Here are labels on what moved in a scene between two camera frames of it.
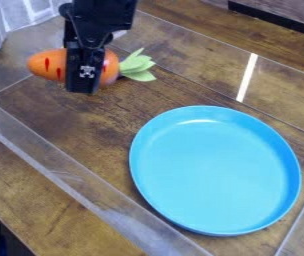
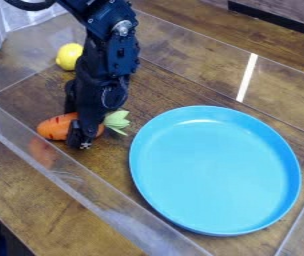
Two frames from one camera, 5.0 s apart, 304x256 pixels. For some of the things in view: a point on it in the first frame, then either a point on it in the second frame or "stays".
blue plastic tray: x=218 y=169 stays
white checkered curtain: x=6 y=15 stays
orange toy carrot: x=49 y=65 → x=54 y=126
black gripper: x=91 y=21 → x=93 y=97
